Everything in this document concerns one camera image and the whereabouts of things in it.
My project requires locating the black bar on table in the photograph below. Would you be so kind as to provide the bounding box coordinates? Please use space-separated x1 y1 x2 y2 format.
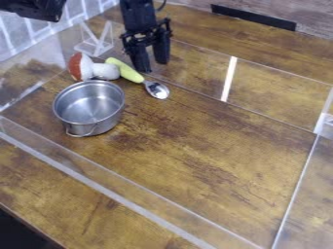
212 4 297 31

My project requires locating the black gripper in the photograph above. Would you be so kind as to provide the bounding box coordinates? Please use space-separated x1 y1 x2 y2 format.
119 0 172 73

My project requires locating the green handled metal spoon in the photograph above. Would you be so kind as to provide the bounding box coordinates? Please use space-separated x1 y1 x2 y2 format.
106 57 170 99

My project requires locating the clear acrylic triangle stand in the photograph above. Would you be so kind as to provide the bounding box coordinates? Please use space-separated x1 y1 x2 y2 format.
74 20 115 57

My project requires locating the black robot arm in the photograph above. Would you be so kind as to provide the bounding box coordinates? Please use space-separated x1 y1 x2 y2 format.
0 0 172 73

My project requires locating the red white toy mushroom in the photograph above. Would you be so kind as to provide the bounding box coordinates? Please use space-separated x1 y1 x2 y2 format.
69 53 119 81

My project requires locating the silver metal pot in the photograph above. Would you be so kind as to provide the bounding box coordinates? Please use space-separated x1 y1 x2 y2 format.
53 80 125 137

